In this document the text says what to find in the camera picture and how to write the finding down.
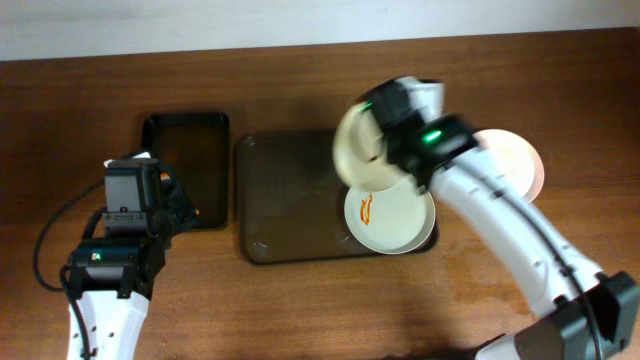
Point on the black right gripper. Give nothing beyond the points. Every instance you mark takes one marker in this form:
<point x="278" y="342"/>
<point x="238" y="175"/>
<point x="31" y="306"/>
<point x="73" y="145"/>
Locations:
<point x="382" y="106"/>

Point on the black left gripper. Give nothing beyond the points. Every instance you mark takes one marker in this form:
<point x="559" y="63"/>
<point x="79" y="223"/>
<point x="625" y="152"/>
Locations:
<point x="176" y="201"/>

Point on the pale green plate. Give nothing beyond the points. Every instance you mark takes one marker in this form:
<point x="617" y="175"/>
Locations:
<point x="395" y="221"/>

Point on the pink plate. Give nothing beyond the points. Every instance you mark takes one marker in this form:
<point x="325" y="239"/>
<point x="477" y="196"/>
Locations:
<point x="517" y="159"/>

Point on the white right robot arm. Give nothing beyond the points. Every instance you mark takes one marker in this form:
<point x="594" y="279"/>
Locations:
<point x="581" y="312"/>

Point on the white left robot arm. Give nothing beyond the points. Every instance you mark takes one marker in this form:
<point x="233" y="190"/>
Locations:
<point x="109" y="277"/>

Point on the small black tray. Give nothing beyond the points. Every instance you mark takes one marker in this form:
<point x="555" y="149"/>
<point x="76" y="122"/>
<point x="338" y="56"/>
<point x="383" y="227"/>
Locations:
<point x="197" y="147"/>

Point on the large brown serving tray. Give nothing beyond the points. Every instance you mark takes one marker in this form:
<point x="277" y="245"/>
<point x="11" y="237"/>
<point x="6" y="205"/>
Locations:
<point x="290" y="201"/>

